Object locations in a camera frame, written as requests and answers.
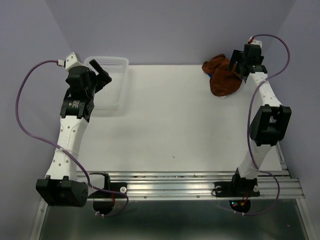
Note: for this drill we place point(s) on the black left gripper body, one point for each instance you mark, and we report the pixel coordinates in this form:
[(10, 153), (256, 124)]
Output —
[(93, 88)]

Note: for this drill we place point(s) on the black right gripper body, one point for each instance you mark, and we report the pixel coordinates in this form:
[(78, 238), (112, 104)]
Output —
[(261, 59)]

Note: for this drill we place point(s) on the brown towel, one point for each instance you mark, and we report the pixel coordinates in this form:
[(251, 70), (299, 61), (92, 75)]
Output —
[(224, 82)]

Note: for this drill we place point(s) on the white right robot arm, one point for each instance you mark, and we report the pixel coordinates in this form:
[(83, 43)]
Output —
[(267, 122)]

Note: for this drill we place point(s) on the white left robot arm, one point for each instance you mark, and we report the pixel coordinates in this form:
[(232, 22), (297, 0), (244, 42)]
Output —
[(60, 187)]

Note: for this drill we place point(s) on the white plastic basket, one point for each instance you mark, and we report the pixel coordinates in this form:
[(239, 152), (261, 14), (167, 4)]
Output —
[(110, 97)]

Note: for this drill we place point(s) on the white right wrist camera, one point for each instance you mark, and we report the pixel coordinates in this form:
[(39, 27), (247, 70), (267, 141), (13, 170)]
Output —
[(253, 41)]

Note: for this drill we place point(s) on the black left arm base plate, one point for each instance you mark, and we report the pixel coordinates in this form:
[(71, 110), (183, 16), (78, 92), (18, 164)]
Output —
[(116, 190)]

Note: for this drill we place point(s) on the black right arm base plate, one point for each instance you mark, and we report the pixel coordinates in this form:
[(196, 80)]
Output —
[(228, 189)]

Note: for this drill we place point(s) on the aluminium rail frame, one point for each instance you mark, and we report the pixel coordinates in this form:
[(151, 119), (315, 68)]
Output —
[(181, 206)]

